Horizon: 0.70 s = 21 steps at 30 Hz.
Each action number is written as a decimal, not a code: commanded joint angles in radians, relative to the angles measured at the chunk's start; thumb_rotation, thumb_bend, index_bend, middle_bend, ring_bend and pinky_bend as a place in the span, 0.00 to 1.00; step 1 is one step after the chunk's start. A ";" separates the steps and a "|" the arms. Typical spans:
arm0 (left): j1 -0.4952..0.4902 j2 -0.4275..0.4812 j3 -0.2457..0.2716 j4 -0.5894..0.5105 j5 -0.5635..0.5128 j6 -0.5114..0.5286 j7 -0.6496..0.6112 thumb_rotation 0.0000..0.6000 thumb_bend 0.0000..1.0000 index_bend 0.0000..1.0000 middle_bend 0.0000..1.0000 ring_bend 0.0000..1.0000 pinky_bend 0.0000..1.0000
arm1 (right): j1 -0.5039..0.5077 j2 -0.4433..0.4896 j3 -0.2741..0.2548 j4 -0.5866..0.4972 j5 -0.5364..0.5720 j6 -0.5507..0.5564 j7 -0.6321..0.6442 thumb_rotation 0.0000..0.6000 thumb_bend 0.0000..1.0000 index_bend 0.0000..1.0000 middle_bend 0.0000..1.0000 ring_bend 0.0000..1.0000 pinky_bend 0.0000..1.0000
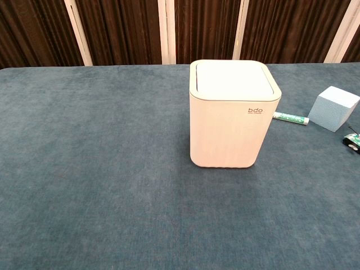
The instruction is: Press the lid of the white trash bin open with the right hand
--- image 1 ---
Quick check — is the white plastic trash bin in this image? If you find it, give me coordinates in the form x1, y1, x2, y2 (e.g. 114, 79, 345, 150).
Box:
189, 59, 282, 169

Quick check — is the blue table cloth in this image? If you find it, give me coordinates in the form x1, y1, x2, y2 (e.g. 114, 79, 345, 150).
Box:
0, 63, 360, 270

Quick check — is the dark brown curtain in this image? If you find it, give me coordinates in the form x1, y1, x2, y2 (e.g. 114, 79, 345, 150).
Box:
75, 0, 163, 66
240, 0, 351, 64
0, 0, 84, 69
174, 0, 242, 65
340, 16, 360, 63

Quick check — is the green white tube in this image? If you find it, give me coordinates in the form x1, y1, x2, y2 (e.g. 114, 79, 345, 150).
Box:
273, 111, 310, 126

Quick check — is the light blue foam block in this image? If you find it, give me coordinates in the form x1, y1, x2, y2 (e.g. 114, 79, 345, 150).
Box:
308, 86, 360, 133

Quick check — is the small green black gadget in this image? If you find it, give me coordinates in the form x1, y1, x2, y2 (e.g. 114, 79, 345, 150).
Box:
342, 126, 360, 154

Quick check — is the white vertical post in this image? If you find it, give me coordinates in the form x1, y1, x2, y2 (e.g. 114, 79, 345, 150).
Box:
232, 0, 250, 61
323, 0, 360, 64
64, 0, 94, 67
157, 0, 177, 65

